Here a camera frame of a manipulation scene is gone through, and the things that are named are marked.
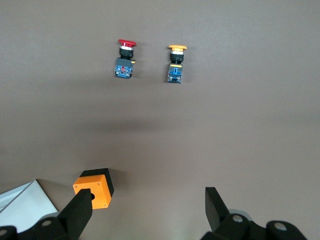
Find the orange button enclosure box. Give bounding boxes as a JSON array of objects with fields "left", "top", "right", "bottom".
[{"left": 72, "top": 167, "right": 115, "bottom": 210}]

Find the red mushroom push button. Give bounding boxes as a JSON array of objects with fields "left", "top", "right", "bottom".
[{"left": 113, "top": 38, "right": 138, "bottom": 79}]

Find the yellow mushroom push button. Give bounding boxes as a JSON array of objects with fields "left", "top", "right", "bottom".
[{"left": 166, "top": 44, "right": 189, "bottom": 85}]

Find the white drawer cabinet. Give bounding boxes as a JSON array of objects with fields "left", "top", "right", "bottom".
[{"left": 0, "top": 178, "right": 60, "bottom": 233}]

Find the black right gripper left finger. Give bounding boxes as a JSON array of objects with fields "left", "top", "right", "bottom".
[{"left": 0, "top": 188, "right": 93, "bottom": 240}]

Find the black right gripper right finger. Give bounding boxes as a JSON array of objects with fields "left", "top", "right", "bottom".
[{"left": 201, "top": 186, "right": 308, "bottom": 240}]

